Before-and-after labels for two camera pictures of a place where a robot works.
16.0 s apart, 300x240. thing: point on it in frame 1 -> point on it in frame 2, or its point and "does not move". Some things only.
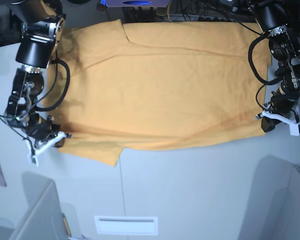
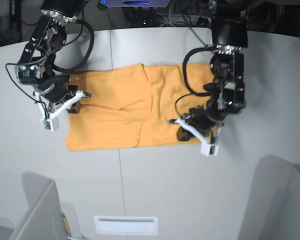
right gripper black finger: (268, 124) -> (183, 135)
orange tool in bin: (66, 225) does not move
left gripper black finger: (59, 144) -> (74, 107)
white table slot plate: (123, 225) does not move
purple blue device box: (137, 3) does not move
